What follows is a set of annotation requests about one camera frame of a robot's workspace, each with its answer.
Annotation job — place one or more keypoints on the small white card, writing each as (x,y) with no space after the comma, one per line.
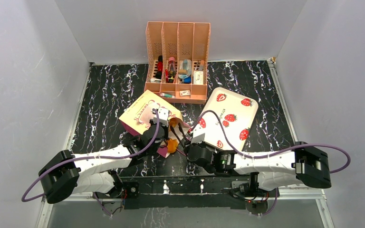
(185,93)

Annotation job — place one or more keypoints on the white small box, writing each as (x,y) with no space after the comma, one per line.
(198,78)

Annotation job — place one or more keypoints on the long twisted orange bread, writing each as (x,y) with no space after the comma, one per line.
(172,145)

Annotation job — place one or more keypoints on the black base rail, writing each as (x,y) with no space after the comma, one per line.
(193,192)

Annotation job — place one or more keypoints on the orange baguette bread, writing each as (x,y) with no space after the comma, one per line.
(173,122)

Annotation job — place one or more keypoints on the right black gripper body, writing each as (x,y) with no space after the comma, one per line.
(188,143)

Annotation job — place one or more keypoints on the green tube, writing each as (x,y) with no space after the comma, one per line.
(166,95)

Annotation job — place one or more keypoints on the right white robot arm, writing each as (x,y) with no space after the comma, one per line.
(301,164)

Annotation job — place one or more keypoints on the white strawberry tray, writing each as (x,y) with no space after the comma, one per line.
(230,115)

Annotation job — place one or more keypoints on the pink and cream paper bag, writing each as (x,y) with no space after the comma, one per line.
(138,117)

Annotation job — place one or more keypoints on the red black bottle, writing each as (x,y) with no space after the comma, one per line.
(159,68)

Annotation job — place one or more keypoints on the pink capped bottle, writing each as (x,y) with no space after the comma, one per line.
(171,70)

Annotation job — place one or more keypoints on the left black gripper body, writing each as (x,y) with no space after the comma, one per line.
(165,137)

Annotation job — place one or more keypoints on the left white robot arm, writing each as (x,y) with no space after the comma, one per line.
(66,173)

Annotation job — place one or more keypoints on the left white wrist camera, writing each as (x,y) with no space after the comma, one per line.
(161,116)

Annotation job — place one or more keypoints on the pink desk organizer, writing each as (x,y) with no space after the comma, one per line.
(181,40)

